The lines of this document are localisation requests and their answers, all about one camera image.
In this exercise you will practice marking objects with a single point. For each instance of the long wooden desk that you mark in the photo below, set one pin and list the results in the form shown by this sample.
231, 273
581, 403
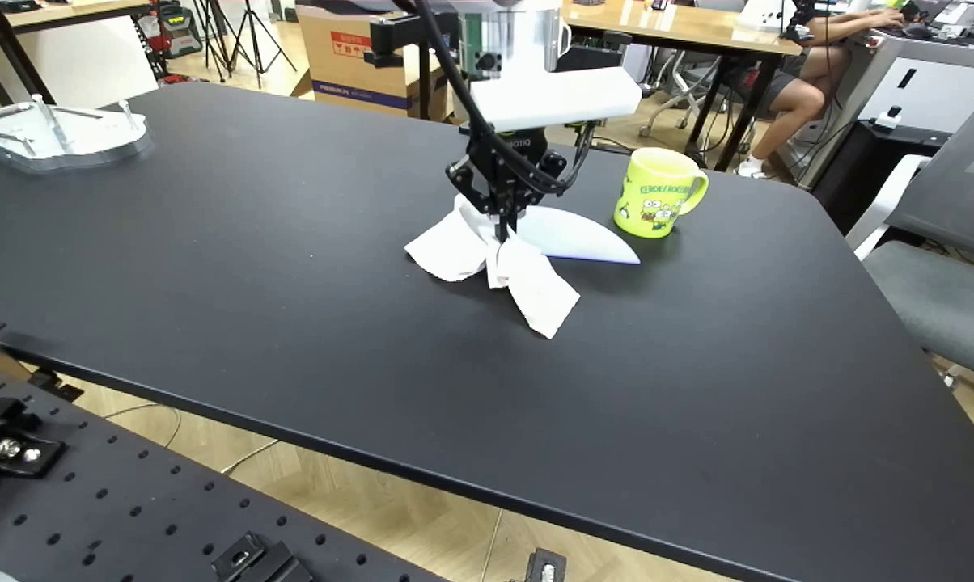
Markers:
666, 26

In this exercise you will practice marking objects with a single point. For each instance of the black mounting bracket with bolts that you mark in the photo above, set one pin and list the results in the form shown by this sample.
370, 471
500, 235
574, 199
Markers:
11, 445

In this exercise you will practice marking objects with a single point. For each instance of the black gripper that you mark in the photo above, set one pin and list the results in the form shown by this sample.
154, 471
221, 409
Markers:
506, 166

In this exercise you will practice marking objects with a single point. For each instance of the white cloth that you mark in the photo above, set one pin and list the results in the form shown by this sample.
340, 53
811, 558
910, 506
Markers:
455, 246

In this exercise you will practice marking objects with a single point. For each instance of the white cabinet with black slots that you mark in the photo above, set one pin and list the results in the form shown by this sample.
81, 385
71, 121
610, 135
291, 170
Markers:
939, 93

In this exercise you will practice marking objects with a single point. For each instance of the seated person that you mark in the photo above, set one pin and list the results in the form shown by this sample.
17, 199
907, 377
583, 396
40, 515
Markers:
788, 101

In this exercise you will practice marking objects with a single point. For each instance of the white panel board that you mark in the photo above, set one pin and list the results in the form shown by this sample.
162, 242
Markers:
99, 60

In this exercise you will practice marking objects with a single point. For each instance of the small black tripod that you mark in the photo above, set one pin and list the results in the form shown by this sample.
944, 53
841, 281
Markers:
585, 136

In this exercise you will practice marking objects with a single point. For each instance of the grey office chair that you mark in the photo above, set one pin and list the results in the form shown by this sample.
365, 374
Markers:
939, 292

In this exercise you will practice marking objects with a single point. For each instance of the clear acrylic dish rack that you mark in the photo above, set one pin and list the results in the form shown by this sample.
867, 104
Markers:
54, 135

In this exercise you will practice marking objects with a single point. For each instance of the yellow-green mug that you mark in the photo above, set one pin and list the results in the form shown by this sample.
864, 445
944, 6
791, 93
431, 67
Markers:
652, 194

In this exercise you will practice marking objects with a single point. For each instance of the brown cardboard box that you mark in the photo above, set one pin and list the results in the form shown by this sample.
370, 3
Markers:
340, 67

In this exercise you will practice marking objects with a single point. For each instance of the wooden desk with black legs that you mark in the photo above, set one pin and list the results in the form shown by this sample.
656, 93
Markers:
34, 13

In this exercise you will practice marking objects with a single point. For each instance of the black perforated breadboard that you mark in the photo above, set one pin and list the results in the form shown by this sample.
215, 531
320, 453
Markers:
129, 497

